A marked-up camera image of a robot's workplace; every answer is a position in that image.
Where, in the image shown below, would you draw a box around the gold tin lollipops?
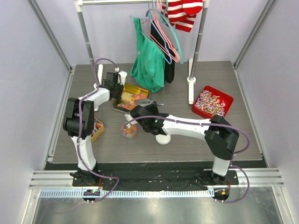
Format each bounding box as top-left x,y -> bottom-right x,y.
91,118 -> 105,143

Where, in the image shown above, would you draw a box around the silver rack pole left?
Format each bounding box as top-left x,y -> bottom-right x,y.
74,0 -> 95,70

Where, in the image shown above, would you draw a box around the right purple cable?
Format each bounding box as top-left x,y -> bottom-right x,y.
125,115 -> 251,203

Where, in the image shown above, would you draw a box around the silver rack pole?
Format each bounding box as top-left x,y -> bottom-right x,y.
189,0 -> 210,80
74,0 -> 95,70

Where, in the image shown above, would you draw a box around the white rack foot right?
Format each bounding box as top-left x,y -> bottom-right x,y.
186,59 -> 196,105

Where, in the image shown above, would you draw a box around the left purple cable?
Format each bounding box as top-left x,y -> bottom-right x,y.
77,57 -> 121,203

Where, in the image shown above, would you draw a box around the red white striped shirt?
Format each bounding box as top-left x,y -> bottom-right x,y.
161,0 -> 203,33

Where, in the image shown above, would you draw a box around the white slotted cable duct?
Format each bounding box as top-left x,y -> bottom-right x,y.
40,189 -> 214,199

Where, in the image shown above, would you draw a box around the green t-shirt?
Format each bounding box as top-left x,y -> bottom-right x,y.
130,17 -> 165,93

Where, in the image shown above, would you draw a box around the clear plastic jar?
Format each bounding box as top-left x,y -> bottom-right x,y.
121,123 -> 137,140

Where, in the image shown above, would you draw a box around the red box swirl lollipops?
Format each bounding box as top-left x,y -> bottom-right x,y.
192,85 -> 234,119

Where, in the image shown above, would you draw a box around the pink clothes hanger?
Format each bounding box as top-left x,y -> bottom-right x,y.
138,0 -> 183,64

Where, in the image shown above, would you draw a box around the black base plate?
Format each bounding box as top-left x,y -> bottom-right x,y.
71,161 -> 239,190

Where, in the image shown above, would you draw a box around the silver rack pole right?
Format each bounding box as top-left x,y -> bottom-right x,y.
189,0 -> 210,80

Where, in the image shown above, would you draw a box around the aluminium frame post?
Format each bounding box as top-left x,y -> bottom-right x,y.
233,0 -> 277,69
27,0 -> 73,72

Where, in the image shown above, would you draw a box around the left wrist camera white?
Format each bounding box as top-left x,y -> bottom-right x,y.
115,67 -> 128,85

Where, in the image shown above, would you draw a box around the white rack foot left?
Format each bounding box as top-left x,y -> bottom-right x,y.
93,64 -> 104,112

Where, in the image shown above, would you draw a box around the rack top bar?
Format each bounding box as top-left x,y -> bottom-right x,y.
75,0 -> 153,7

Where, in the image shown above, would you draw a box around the aluminium frame post right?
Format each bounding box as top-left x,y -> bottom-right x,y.
233,0 -> 277,69

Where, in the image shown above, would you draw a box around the white rack foot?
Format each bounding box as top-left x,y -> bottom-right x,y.
93,64 -> 104,112
186,59 -> 196,105

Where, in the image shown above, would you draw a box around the silver metal scoop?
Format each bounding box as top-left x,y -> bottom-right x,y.
135,98 -> 164,108

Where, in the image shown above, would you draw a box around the teal clothes hanger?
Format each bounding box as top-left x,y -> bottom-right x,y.
147,0 -> 184,64

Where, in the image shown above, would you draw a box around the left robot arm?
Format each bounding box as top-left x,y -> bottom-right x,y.
63,71 -> 128,186

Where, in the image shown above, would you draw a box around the purple cable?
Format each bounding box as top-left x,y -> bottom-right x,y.
77,57 -> 121,203
125,115 -> 251,203

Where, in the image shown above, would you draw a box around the aluminium frame post left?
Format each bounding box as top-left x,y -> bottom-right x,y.
27,0 -> 73,72

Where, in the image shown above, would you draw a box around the blue clothes hanger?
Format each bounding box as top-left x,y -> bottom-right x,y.
130,1 -> 176,65

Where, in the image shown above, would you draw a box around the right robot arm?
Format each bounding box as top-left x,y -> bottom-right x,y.
125,101 -> 239,184

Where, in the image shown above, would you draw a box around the gold tin star candies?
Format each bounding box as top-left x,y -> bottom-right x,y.
113,84 -> 149,113

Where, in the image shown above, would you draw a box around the black hanging garment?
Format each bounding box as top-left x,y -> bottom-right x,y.
150,24 -> 175,83

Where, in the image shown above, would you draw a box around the white jar lid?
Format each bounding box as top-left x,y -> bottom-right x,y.
155,134 -> 171,145

